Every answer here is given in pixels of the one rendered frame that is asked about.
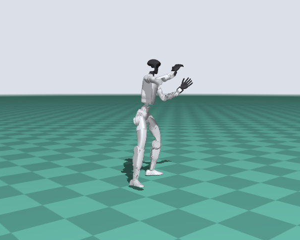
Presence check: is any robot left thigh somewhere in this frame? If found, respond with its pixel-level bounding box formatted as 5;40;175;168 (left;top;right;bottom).
146;114;161;149

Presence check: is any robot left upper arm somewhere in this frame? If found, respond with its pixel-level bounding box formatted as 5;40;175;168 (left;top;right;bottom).
157;85;168;101

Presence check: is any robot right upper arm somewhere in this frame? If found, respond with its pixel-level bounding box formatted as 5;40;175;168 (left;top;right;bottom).
144;74;163;86

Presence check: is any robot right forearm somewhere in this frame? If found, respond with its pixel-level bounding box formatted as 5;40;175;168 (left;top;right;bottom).
155;71;176;82

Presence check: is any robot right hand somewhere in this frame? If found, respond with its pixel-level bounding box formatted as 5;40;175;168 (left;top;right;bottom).
171;64;184;76

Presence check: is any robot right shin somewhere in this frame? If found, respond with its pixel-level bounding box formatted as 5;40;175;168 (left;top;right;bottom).
132;146;144;181

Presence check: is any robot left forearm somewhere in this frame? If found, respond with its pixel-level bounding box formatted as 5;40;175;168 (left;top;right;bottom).
166;88;182;100

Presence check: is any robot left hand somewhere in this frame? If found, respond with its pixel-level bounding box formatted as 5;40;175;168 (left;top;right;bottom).
177;77;193;93

